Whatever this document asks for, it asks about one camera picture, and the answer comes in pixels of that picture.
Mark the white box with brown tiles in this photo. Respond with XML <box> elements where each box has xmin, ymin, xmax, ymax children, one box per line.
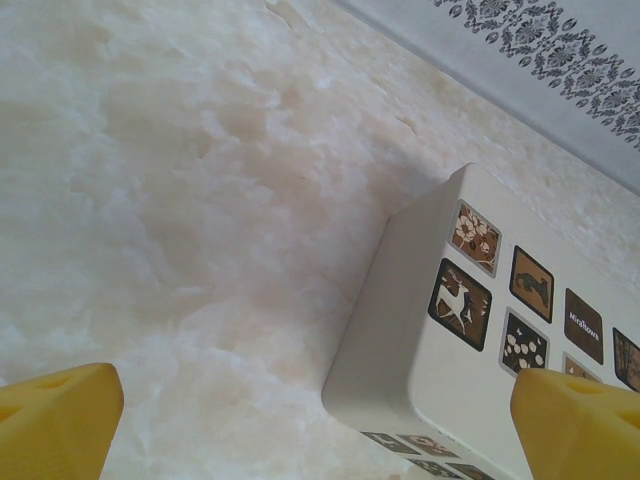
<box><xmin>321</xmin><ymin>162</ymin><xmax>640</xmax><ymax>480</ymax></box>

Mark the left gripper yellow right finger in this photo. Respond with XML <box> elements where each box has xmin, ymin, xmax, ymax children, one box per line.
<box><xmin>509</xmin><ymin>368</ymin><xmax>640</xmax><ymax>480</ymax></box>

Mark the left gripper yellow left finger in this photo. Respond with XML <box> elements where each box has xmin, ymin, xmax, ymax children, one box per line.
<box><xmin>0</xmin><ymin>363</ymin><xmax>125</xmax><ymax>480</ymax></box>

